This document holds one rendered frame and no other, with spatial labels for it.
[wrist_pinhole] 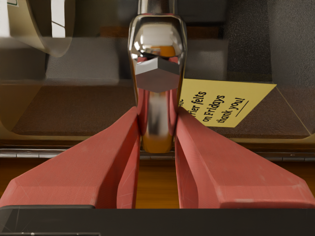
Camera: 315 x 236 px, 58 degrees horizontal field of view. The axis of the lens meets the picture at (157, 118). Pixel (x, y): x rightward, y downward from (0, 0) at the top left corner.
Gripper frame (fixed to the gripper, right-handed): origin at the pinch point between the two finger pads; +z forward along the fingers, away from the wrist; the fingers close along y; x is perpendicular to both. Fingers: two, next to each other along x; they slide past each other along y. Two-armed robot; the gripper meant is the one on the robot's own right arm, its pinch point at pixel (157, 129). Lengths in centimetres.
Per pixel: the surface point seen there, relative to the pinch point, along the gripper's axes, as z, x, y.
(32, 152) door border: 14.4, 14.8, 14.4
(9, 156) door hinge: 14.6, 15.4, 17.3
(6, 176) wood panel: 16.5, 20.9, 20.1
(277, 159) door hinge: 14.7, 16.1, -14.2
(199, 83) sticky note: 6.1, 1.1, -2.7
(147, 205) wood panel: 12.0, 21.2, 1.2
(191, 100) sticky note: 7.4, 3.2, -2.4
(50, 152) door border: 14.3, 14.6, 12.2
